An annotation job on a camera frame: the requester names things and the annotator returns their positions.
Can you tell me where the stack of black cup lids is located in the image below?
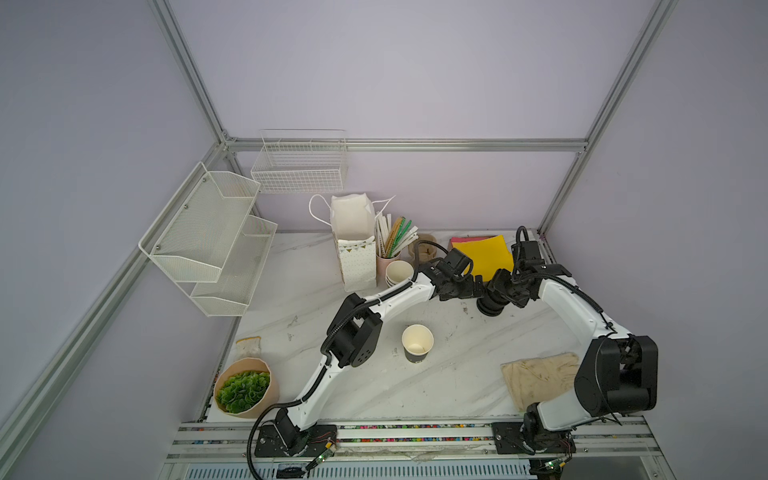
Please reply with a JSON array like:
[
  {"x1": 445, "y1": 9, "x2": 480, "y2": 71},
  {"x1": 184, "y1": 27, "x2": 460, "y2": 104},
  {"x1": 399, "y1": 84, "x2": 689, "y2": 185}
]
[{"x1": 476, "y1": 269, "x2": 511, "y2": 317}]

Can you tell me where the stack of green paper cups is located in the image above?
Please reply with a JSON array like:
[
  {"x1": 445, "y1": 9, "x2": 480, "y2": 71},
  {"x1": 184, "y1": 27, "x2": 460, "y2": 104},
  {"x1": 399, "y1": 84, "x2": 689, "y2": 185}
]
[{"x1": 385, "y1": 260, "x2": 414, "y2": 287}]

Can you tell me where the black paper cup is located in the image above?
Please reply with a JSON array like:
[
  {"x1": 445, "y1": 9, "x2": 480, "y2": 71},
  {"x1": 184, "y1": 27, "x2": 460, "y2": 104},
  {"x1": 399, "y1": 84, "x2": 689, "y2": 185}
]
[{"x1": 401, "y1": 324, "x2": 434, "y2": 363}]

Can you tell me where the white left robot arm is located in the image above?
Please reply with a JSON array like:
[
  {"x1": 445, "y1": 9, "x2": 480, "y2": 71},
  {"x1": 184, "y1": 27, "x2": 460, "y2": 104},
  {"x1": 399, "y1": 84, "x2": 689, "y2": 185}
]
[{"x1": 273, "y1": 249, "x2": 482, "y2": 449}]

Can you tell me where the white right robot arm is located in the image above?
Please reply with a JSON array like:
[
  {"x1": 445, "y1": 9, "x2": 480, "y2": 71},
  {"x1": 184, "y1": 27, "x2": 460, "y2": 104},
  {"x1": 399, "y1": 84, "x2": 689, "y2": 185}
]
[{"x1": 500, "y1": 226, "x2": 659, "y2": 452}]

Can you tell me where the brown pulp cup carrier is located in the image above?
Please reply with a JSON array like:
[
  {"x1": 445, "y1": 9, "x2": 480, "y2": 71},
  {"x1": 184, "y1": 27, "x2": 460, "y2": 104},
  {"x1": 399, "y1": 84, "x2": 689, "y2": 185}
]
[{"x1": 407, "y1": 233, "x2": 441, "y2": 266}]

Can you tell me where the yellow paper napkin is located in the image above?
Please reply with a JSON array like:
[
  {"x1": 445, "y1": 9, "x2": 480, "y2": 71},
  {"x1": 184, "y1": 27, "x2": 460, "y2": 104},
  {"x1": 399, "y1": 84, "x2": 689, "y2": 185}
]
[{"x1": 451, "y1": 234, "x2": 516, "y2": 283}]

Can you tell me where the pink straw holder cup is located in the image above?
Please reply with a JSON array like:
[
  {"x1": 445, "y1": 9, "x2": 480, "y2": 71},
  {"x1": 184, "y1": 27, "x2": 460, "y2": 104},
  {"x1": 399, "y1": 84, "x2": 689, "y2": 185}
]
[{"x1": 376, "y1": 255, "x2": 400, "y2": 283}]

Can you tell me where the bundle of wrapped straws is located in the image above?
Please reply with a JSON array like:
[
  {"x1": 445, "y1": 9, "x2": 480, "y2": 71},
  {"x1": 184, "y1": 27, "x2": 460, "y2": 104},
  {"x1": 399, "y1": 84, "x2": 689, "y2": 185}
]
[{"x1": 374, "y1": 213, "x2": 418, "y2": 259}]

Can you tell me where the beige work glove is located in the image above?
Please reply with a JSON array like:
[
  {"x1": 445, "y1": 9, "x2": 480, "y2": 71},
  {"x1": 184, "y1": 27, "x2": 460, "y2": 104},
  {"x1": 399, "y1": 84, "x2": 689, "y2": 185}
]
[{"x1": 501, "y1": 352, "x2": 580, "y2": 412}]

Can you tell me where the white paper gift bag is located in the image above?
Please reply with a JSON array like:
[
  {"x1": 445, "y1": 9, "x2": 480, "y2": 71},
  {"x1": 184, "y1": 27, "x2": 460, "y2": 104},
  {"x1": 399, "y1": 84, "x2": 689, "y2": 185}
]
[{"x1": 308, "y1": 193, "x2": 394, "y2": 293}]

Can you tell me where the small beige cloth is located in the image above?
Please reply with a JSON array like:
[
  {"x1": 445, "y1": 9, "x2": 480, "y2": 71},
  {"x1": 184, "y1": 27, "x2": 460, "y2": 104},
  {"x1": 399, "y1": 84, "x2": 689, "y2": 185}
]
[{"x1": 234, "y1": 336, "x2": 262, "y2": 361}]

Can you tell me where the white mesh two-tier shelf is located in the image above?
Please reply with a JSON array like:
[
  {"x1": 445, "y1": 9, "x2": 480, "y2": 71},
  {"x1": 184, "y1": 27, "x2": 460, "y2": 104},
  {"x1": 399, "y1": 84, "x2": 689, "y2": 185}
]
[{"x1": 138, "y1": 163, "x2": 277, "y2": 317}]

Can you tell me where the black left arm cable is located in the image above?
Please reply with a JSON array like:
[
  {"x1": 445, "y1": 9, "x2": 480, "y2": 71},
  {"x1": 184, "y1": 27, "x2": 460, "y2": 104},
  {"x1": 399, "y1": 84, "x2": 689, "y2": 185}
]
[{"x1": 245, "y1": 239, "x2": 451, "y2": 480}]

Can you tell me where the white wire basket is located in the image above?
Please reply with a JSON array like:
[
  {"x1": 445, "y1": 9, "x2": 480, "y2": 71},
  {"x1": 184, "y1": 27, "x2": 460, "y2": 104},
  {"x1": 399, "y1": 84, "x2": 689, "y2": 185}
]
[{"x1": 251, "y1": 129, "x2": 348, "y2": 194}]

